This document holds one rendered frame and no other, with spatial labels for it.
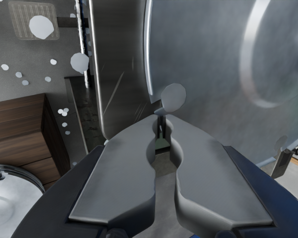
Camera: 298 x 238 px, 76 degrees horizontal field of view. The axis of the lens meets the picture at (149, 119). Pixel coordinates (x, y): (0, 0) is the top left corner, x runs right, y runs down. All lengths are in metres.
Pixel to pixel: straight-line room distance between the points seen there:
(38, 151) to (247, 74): 0.59
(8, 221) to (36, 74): 0.53
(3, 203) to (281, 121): 0.69
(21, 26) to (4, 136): 0.33
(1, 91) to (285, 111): 0.92
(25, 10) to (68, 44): 0.22
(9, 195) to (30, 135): 0.18
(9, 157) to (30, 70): 0.39
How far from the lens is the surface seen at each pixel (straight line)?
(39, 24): 0.25
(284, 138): 0.29
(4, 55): 0.92
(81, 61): 0.25
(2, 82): 0.95
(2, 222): 0.78
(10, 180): 0.67
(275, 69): 0.20
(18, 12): 0.74
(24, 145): 0.65
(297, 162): 1.48
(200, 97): 0.16
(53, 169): 0.70
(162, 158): 0.37
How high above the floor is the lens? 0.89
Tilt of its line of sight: 54 degrees down
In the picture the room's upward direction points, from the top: 137 degrees clockwise
